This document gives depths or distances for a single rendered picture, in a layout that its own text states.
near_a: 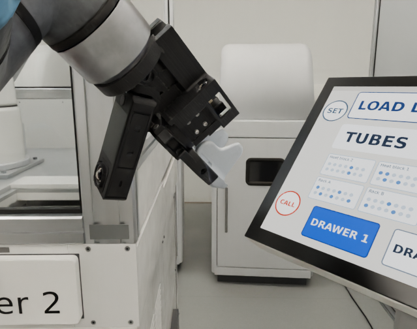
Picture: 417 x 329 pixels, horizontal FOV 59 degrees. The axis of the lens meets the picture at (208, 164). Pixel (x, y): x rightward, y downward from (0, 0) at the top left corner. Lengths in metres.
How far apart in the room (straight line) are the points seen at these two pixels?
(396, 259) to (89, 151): 0.43
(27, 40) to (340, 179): 0.42
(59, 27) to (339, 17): 3.64
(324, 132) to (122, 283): 0.40
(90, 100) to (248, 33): 3.20
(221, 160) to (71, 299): 0.34
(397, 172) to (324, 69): 3.30
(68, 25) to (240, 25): 3.43
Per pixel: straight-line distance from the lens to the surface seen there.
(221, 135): 0.46
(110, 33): 0.31
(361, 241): 0.49
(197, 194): 3.82
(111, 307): 0.65
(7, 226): 0.64
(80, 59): 0.32
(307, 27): 3.78
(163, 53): 0.35
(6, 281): 0.66
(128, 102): 0.35
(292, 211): 0.55
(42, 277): 0.64
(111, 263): 0.62
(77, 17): 0.30
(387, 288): 0.47
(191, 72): 0.37
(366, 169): 0.54
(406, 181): 0.51
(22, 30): 0.28
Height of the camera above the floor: 1.18
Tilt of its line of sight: 12 degrees down
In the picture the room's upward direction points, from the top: straight up
